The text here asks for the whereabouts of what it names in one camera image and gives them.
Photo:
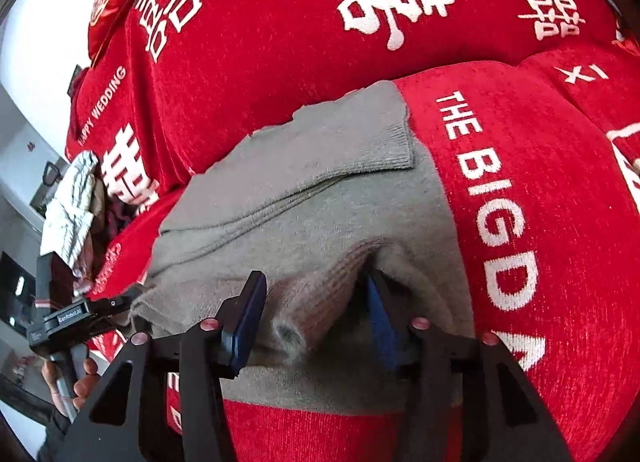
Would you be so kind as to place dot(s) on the red printed sofa cover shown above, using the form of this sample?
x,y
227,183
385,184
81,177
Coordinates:
x,y
550,192

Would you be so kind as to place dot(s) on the grey knit sweater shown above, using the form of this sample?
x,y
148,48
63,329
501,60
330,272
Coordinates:
x,y
300,222

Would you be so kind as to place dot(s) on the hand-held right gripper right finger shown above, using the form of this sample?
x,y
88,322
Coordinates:
x,y
385,332

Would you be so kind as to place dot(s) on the white grey crumpled cloth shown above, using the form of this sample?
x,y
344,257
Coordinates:
x,y
70,212

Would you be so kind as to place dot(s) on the person's left hand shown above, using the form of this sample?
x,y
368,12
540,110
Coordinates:
x,y
85,384

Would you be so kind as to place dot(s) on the dark patterned cloth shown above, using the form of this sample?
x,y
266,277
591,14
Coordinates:
x,y
112,212

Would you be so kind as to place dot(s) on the black cabinet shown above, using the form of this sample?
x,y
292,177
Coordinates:
x,y
15,287

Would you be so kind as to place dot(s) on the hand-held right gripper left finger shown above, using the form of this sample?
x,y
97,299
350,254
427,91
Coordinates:
x,y
247,332

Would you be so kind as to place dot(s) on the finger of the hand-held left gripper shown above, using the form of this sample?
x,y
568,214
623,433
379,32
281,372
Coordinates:
x,y
120,303
107,329

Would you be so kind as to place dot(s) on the person's left forearm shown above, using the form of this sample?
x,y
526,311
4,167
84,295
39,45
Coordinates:
x,y
52,437

